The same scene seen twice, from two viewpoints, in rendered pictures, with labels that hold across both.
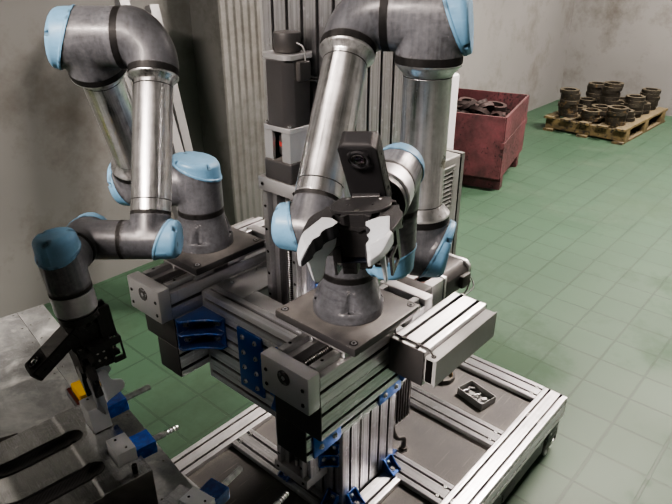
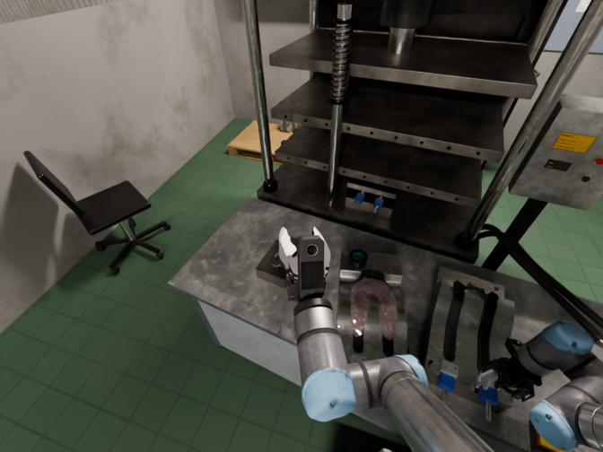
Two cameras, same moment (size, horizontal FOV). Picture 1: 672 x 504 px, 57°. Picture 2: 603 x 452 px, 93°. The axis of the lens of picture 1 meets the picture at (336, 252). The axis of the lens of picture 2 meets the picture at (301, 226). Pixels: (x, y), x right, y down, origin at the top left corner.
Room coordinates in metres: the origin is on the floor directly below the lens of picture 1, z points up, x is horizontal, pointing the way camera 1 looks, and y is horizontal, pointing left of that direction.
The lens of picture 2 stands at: (0.97, -0.17, 1.91)
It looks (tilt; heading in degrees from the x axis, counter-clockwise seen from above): 45 degrees down; 157
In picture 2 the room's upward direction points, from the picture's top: 1 degrees counter-clockwise
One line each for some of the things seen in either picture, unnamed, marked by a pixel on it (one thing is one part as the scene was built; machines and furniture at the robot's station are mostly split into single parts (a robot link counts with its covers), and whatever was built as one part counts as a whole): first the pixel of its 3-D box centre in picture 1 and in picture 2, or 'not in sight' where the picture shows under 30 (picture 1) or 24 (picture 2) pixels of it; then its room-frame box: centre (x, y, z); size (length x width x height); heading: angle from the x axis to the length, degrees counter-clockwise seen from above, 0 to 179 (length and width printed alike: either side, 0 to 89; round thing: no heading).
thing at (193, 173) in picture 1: (195, 181); not in sight; (1.45, 0.35, 1.20); 0.13 x 0.12 x 0.14; 90
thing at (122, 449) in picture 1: (147, 442); (445, 385); (0.88, 0.36, 0.89); 0.13 x 0.05 x 0.05; 131
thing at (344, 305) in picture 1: (348, 286); not in sight; (1.13, -0.03, 1.09); 0.15 x 0.15 x 0.10
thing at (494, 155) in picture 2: not in sight; (389, 104); (-0.31, 0.92, 1.26); 1.10 x 0.74 x 0.05; 41
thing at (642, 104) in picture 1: (609, 104); not in sight; (6.55, -2.91, 0.23); 1.27 x 0.88 x 0.46; 139
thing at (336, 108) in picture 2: not in sight; (334, 158); (-0.18, 0.52, 1.10); 0.05 x 0.05 x 1.30
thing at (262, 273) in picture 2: not in sight; (281, 263); (0.15, 0.07, 0.83); 0.20 x 0.15 x 0.07; 131
